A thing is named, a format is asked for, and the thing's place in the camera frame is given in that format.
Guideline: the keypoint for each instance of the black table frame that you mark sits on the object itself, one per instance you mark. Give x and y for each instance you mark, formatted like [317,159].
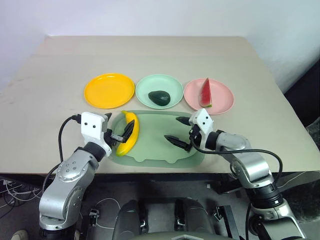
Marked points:
[160,178]

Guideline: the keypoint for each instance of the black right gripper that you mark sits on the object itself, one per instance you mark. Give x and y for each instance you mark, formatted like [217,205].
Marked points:
[196,136]

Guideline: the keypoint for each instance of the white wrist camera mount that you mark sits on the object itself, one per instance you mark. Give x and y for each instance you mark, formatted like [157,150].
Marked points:
[203,122]
[92,127]

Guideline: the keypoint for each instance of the yellow plate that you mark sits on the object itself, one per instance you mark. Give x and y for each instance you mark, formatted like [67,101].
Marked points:
[109,90]

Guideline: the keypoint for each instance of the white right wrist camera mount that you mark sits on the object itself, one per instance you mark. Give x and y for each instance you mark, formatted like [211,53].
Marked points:
[203,122]

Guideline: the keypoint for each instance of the red toy watermelon slice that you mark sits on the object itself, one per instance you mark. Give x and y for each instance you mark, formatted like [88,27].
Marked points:
[206,96]

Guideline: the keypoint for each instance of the pink plate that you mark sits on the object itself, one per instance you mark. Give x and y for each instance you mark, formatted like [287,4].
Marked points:
[220,97]

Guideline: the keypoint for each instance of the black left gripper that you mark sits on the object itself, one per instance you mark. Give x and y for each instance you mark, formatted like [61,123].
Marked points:
[110,139]

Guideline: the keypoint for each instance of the green silicone mat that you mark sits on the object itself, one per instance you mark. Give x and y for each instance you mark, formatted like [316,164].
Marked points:
[160,140]

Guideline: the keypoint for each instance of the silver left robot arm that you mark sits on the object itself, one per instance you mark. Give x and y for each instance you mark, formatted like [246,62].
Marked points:
[66,185]

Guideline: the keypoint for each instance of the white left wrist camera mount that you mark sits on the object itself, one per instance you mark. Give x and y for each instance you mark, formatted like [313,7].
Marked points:
[92,127]

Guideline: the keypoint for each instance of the light green plate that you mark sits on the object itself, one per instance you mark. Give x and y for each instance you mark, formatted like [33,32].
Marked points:
[160,85]

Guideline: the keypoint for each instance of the yellow toy banana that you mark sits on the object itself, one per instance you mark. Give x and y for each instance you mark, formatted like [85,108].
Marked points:
[133,140]

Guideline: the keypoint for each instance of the dark rounded grey shape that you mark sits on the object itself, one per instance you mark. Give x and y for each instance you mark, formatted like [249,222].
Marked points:
[197,217]
[130,220]

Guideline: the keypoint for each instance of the beige shoe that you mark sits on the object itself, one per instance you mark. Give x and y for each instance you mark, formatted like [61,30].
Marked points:
[20,235]

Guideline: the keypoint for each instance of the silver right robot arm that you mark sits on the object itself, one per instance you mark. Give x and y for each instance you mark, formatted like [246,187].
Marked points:
[250,165]

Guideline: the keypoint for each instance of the dark green toy avocado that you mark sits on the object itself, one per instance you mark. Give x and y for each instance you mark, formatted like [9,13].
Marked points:
[160,98]

